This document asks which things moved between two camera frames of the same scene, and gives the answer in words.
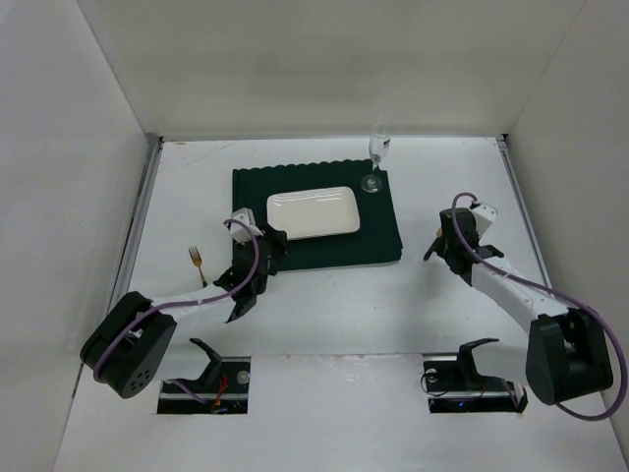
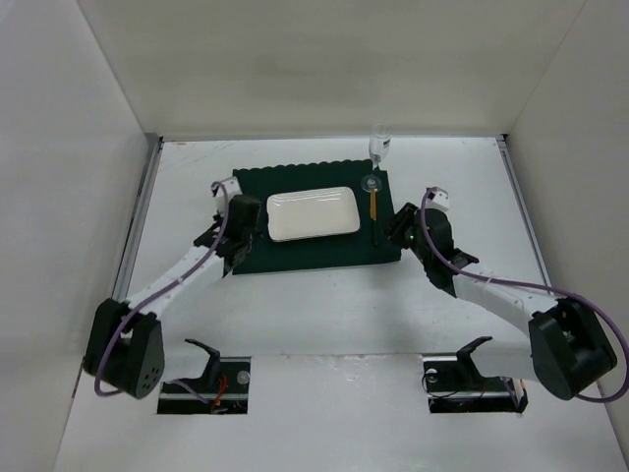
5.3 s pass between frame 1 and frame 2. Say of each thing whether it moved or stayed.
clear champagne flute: stayed
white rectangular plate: stayed
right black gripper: moved
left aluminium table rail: stayed
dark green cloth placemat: stayed
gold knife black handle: moved
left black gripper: moved
